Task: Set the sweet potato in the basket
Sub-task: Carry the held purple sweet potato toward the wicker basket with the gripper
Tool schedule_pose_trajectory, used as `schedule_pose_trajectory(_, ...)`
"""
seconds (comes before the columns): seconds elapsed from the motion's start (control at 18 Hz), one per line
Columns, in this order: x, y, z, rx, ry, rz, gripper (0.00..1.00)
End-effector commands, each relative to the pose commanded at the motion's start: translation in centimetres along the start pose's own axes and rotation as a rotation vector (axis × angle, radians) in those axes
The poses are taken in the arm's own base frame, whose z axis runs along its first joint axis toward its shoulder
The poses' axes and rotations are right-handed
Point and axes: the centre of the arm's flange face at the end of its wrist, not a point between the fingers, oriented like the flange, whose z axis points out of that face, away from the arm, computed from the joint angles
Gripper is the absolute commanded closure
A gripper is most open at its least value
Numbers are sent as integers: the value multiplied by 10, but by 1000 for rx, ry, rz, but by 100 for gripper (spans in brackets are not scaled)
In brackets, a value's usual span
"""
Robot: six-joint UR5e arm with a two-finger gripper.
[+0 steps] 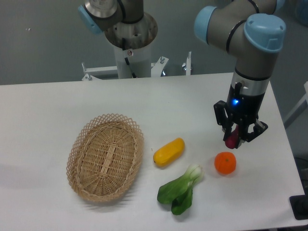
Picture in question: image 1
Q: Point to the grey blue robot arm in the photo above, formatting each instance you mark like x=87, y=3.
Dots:
x=245, y=29

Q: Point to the white metal base frame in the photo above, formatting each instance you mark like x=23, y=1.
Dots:
x=156, y=69

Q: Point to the white table leg frame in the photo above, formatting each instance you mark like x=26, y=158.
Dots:
x=298, y=109

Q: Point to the orange tangerine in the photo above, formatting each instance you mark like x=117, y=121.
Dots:
x=225, y=163

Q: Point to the yellow squash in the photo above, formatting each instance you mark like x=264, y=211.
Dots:
x=169, y=152

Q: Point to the black device at edge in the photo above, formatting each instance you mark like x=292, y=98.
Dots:
x=299, y=204

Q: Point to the woven wicker basket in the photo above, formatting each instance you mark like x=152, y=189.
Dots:
x=105, y=158

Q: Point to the green bok choy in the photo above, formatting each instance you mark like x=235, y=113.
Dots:
x=179, y=192

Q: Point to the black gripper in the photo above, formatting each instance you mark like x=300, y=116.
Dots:
x=240, y=107

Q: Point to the purple sweet potato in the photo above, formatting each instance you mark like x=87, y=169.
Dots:
x=233, y=140

